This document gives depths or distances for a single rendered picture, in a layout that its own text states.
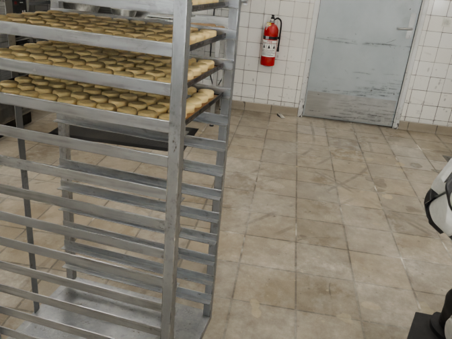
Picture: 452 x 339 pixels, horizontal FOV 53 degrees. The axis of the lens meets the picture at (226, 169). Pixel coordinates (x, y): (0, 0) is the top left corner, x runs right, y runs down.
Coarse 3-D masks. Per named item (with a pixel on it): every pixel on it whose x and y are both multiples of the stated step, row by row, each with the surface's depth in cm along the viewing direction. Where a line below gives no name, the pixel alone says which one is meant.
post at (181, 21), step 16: (176, 0) 95; (176, 16) 96; (176, 32) 97; (176, 48) 99; (176, 64) 100; (176, 80) 101; (176, 96) 103; (176, 112) 104; (176, 128) 106; (176, 144) 107; (176, 160) 108; (176, 176) 110; (176, 192) 112; (176, 208) 113; (176, 224) 116; (176, 240) 118; (176, 256) 121; (176, 272) 124; (160, 336) 131
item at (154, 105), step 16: (16, 80) 134; (32, 80) 135; (48, 80) 139; (64, 80) 138; (32, 96) 121; (48, 96) 121; (64, 96) 126; (80, 96) 124; (96, 96) 125; (112, 96) 128; (128, 96) 128; (144, 96) 129; (160, 96) 132; (192, 96) 135; (208, 96) 136; (128, 112) 115; (144, 112) 115; (160, 112) 120; (192, 112) 125
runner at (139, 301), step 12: (0, 264) 142; (12, 264) 140; (36, 276) 139; (48, 276) 138; (60, 276) 137; (72, 288) 137; (84, 288) 136; (96, 288) 134; (120, 300) 134; (132, 300) 132; (144, 300) 131
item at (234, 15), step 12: (240, 0) 136; (240, 12) 139; (228, 24) 139; (228, 48) 141; (228, 72) 144; (228, 84) 145; (228, 108) 148; (228, 120) 150; (228, 132) 153; (216, 180) 159; (216, 204) 162; (216, 228) 166; (216, 252) 170; (216, 264) 174; (204, 312) 181
